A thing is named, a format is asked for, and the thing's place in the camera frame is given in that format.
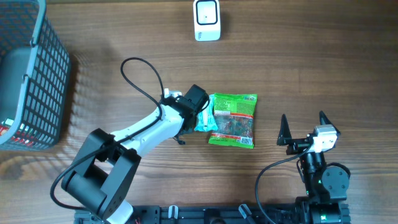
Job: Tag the dark grey mesh basket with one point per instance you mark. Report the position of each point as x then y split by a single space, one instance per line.
35 72

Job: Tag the green snack bag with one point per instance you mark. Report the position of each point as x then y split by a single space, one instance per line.
234 117

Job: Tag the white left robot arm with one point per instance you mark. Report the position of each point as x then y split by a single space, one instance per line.
102 172

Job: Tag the white barcode scanner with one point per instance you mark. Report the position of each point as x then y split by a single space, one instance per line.
207 22

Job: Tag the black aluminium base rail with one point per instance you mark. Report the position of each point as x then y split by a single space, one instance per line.
243 214

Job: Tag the teal tissue pack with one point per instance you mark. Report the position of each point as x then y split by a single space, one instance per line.
205 119

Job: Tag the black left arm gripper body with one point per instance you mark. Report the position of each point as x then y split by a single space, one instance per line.
191 125

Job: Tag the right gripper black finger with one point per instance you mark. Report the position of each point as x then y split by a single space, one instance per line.
325 121
284 137

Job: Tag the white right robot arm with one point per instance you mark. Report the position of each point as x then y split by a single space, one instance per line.
325 183

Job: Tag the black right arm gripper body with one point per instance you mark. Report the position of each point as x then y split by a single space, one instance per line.
300 145

